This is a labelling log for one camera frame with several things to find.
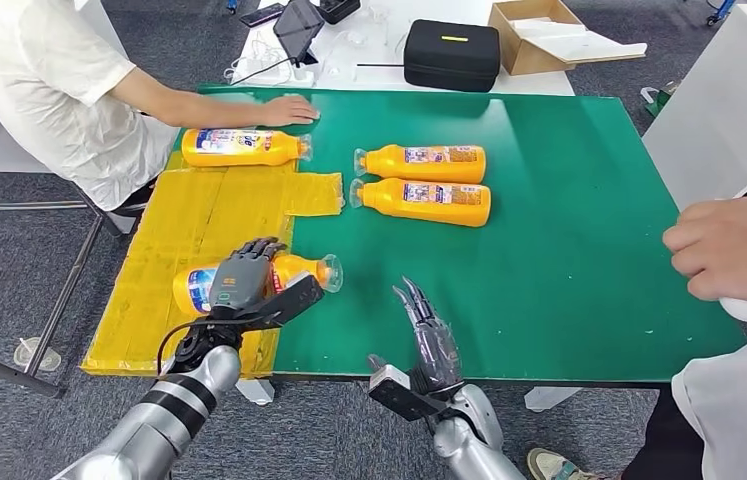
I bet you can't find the black zip case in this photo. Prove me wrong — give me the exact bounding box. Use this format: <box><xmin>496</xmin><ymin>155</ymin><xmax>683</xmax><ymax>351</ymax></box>
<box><xmin>403</xmin><ymin>19</ymin><xmax>502</xmax><ymax>93</ymax></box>

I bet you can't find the black tablet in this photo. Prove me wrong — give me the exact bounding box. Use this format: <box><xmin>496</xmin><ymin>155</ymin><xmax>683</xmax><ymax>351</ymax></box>
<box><xmin>272</xmin><ymin>0</ymin><xmax>326</xmax><ymax>66</ymax></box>

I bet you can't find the person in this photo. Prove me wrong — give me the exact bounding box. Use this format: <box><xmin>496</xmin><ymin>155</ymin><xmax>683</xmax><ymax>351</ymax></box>
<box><xmin>621</xmin><ymin>337</ymin><xmax>747</xmax><ymax>480</ymax></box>
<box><xmin>0</xmin><ymin>0</ymin><xmax>321</xmax><ymax>213</ymax></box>

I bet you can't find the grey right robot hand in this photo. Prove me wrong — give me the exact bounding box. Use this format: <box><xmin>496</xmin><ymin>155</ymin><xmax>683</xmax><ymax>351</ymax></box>
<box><xmin>367</xmin><ymin>276</ymin><xmax>466</xmax><ymax>399</ymax></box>

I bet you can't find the grey green sneaker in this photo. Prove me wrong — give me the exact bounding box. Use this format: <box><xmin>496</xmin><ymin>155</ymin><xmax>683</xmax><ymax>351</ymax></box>
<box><xmin>526</xmin><ymin>448</ymin><xmax>603</xmax><ymax>480</ymax></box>

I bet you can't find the green floor object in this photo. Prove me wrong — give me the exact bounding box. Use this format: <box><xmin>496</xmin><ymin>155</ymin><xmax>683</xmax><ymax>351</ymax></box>
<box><xmin>639</xmin><ymin>80</ymin><xmax>681</xmax><ymax>119</ymax></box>

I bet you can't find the yellow taped cardboard sheet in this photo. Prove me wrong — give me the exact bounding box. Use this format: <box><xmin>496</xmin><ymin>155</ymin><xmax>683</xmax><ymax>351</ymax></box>
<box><xmin>81</xmin><ymin>148</ymin><xmax>346</xmax><ymax>379</ymax></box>

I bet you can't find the black smartphone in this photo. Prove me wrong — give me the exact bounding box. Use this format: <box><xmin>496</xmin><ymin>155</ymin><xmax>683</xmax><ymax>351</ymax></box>
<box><xmin>240</xmin><ymin>2</ymin><xmax>287</xmax><ymax>28</ymax></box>

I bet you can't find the brown cardboard box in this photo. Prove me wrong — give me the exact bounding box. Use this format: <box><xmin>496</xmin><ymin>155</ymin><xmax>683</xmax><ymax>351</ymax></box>
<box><xmin>488</xmin><ymin>0</ymin><xmax>585</xmax><ymax>77</ymax></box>

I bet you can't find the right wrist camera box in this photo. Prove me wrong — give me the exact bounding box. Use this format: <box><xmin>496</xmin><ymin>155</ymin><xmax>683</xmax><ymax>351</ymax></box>
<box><xmin>367</xmin><ymin>362</ymin><xmax>454</xmax><ymax>423</ymax></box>

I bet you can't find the white foam sheet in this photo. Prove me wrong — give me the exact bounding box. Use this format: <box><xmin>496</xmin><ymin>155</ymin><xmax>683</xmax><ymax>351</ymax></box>
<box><xmin>512</xmin><ymin>17</ymin><xmax>649</xmax><ymax>66</ymax></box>

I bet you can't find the clear plastic cup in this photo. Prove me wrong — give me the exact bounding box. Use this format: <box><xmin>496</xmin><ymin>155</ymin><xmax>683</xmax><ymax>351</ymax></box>
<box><xmin>13</xmin><ymin>336</ymin><xmax>63</xmax><ymax>372</ymax></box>

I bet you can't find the person's hand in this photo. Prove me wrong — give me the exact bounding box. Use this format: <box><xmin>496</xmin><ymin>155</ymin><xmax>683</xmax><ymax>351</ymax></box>
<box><xmin>662</xmin><ymin>196</ymin><xmax>747</xmax><ymax>308</ymax></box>

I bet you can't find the white table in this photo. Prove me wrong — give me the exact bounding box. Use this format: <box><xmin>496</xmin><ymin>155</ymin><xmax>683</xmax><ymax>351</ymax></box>
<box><xmin>232</xmin><ymin>0</ymin><xmax>576</xmax><ymax>97</ymax></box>

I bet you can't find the white table foot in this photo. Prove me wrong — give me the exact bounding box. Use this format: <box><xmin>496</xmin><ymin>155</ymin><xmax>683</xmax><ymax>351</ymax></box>
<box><xmin>523</xmin><ymin>386</ymin><xmax>586</xmax><ymax>413</ymax></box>
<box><xmin>235</xmin><ymin>377</ymin><xmax>276</xmax><ymax>407</ymax></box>

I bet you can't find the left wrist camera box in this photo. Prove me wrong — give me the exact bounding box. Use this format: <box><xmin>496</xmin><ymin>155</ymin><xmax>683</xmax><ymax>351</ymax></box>
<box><xmin>250</xmin><ymin>273</ymin><xmax>326</xmax><ymax>331</ymax></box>

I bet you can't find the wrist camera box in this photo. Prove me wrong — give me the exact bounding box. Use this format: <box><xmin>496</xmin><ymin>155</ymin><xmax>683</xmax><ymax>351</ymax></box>
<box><xmin>367</xmin><ymin>362</ymin><xmax>454</xmax><ymax>423</ymax></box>
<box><xmin>250</xmin><ymin>273</ymin><xmax>326</xmax><ymax>331</ymax></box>

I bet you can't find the person's right hand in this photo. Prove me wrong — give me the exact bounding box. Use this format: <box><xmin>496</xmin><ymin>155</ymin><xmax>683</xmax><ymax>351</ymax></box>
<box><xmin>260</xmin><ymin>94</ymin><xmax>321</xmax><ymax>128</ymax></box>

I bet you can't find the small black box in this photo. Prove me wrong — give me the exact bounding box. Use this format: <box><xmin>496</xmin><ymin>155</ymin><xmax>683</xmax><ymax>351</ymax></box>
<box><xmin>317</xmin><ymin>0</ymin><xmax>362</xmax><ymax>25</ymax></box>

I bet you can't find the orange detergent bottle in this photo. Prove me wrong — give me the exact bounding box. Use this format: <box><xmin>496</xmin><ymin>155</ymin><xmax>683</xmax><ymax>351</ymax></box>
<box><xmin>349</xmin><ymin>176</ymin><xmax>493</xmax><ymax>229</ymax></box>
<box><xmin>180</xmin><ymin>127</ymin><xmax>314</xmax><ymax>168</ymax></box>
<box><xmin>353</xmin><ymin>144</ymin><xmax>488</xmax><ymax>185</ymax></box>
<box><xmin>172</xmin><ymin>252</ymin><xmax>345</xmax><ymax>318</ymax></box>

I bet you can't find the black cable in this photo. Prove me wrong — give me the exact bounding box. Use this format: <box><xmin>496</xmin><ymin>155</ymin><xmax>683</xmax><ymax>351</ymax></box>
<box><xmin>231</xmin><ymin>56</ymin><xmax>296</xmax><ymax>86</ymax></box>

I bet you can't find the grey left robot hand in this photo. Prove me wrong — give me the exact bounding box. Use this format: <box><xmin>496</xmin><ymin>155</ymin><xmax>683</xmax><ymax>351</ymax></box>
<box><xmin>208</xmin><ymin>237</ymin><xmax>289</xmax><ymax>319</ymax></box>

